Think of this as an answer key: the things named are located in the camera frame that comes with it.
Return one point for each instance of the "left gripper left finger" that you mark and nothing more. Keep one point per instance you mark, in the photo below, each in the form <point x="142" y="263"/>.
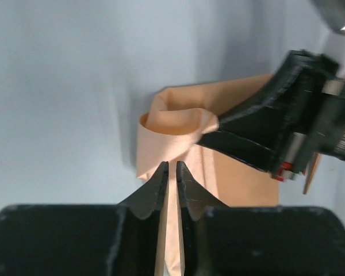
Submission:
<point x="123" y="239"/>

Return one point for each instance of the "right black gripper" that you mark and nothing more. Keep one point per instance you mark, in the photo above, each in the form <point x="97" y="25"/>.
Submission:
<point x="301" y="109"/>

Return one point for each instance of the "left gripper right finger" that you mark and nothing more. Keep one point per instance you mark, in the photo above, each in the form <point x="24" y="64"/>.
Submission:
<point x="281" y="240"/>

